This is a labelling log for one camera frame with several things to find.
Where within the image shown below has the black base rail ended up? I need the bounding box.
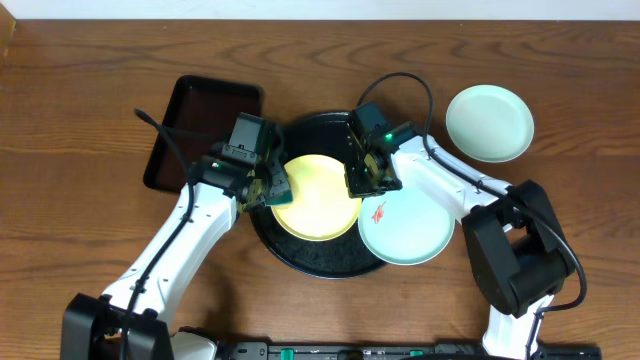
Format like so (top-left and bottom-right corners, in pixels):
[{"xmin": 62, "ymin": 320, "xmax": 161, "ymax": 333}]
[{"xmin": 214, "ymin": 340, "xmax": 603, "ymax": 360}]

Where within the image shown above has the round black tray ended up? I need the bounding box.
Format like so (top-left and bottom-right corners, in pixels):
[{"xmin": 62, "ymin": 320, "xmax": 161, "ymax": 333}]
[{"xmin": 249, "ymin": 111, "xmax": 386, "ymax": 279}]

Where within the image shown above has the yellow plate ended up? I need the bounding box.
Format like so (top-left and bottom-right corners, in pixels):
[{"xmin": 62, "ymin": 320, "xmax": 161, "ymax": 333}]
[{"xmin": 272, "ymin": 154, "xmax": 362, "ymax": 242}]

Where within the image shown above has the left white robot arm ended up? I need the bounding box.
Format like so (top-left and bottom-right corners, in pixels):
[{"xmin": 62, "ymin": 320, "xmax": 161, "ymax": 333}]
[{"xmin": 60, "ymin": 145, "xmax": 292, "ymax": 359}]

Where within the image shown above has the dark rectangular water tray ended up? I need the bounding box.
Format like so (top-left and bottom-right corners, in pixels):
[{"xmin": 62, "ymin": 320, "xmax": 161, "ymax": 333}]
[{"xmin": 143, "ymin": 75, "xmax": 262, "ymax": 193}]

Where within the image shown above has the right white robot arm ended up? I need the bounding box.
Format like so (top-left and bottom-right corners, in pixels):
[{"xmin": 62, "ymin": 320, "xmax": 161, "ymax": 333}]
[{"xmin": 346, "ymin": 126, "xmax": 584, "ymax": 359}]

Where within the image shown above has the green and yellow sponge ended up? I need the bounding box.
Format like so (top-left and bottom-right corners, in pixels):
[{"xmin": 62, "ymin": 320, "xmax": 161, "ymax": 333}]
[{"xmin": 265, "ymin": 191, "xmax": 293, "ymax": 207}]

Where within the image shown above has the light green plate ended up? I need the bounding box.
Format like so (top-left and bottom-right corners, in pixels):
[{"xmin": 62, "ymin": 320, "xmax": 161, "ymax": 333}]
[
  {"xmin": 358, "ymin": 188, "xmax": 455, "ymax": 266},
  {"xmin": 445, "ymin": 84, "xmax": 535, "ymax": 163}
]

